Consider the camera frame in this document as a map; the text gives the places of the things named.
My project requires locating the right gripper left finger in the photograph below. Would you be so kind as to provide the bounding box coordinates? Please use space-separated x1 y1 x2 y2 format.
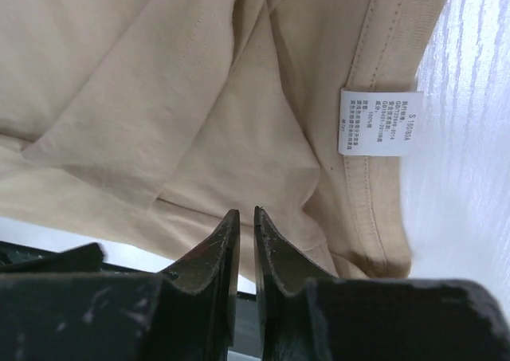
1 210 240 360

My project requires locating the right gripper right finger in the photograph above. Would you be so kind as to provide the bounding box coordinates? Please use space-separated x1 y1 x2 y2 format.
254 208 509 360

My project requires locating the beige t-shirt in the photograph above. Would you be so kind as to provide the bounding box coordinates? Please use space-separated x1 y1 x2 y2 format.
1 0 446 278

